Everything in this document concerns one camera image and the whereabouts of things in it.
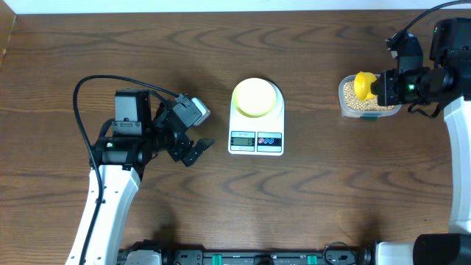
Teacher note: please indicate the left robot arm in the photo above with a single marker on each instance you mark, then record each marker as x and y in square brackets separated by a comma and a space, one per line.
[126, 144]

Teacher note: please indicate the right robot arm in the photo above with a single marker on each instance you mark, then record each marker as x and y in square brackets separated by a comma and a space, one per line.
[447, 84]

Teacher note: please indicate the white kitchen scale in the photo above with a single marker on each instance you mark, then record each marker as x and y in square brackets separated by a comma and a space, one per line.
[258, 136]

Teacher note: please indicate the yellow measuring scoop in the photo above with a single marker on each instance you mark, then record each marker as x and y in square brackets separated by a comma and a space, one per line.
[363, 85]

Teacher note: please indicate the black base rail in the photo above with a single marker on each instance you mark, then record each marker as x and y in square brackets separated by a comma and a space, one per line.
[154, 252]

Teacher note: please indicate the clear container of soybeans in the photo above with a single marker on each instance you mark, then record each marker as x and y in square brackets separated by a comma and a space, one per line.
[352, 107]

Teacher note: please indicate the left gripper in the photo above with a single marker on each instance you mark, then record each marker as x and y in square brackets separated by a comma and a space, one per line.
[182, 145]

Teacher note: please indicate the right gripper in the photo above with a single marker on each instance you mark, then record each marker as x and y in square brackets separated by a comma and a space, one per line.
[386, 94]

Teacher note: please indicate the yellow bowl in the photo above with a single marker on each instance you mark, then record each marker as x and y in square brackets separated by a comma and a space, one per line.
[254, 97]

